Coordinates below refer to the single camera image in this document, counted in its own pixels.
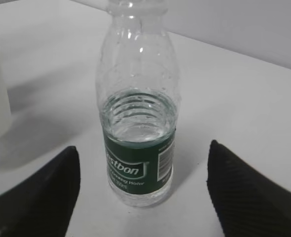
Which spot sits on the clear green-label water bottle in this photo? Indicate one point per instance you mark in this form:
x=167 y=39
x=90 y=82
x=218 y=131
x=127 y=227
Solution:
x=138 y=97

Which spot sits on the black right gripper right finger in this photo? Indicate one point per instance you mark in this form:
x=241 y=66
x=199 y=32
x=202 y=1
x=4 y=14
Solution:
x=247 y=203

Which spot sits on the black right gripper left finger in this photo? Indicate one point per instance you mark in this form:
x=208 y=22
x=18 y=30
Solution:
x=43 y=204

